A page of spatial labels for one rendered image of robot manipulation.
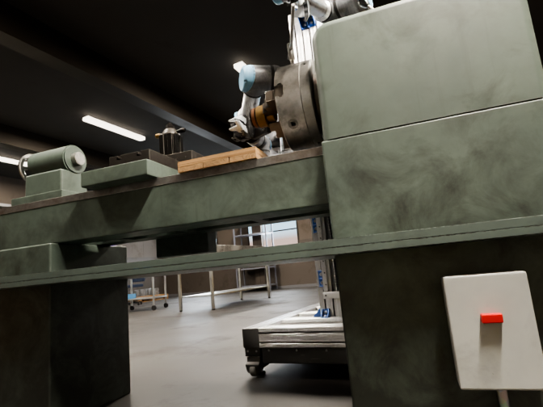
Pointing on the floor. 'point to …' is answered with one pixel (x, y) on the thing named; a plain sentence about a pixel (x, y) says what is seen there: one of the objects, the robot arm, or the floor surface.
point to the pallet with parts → (146, 294)
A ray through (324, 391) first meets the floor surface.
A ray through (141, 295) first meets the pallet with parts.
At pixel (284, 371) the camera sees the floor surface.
